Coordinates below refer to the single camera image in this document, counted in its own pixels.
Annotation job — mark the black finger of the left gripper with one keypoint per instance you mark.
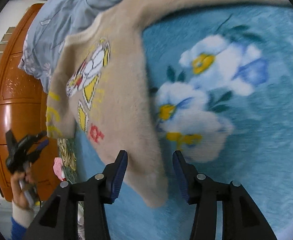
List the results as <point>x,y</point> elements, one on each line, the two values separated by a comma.
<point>41,146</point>
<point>40,135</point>

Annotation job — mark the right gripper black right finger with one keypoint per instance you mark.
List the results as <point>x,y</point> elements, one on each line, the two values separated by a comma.
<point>241,217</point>

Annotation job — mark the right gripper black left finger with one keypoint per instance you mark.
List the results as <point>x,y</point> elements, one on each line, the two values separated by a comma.
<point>57,219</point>

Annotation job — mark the beige fuzzy cartoon sweater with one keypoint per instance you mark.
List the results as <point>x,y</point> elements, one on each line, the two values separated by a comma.
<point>101,82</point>

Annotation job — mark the white and blue sleeve forearm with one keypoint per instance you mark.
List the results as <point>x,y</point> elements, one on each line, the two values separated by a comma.
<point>21,220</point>

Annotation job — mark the person's left hand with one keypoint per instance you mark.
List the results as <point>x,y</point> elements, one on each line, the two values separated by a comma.
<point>18,192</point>

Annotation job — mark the pink small item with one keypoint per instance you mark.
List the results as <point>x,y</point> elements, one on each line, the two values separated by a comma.
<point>58,169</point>

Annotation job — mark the light blue floral quilt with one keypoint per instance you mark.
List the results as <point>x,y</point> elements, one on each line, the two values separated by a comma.
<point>46,35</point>

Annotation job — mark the blue floral fleece blanket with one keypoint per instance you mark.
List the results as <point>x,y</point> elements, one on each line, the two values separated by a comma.
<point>221,88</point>

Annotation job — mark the orange wooden bed frame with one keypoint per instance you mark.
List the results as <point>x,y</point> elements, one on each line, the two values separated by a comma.
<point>22,99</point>

